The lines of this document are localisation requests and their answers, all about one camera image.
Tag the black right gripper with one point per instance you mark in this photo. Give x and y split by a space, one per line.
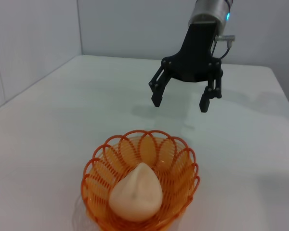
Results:
197 53

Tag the peach steamed bun toy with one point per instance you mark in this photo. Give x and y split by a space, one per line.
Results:
137 192

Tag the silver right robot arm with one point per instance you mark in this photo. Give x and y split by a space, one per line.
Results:
207 9

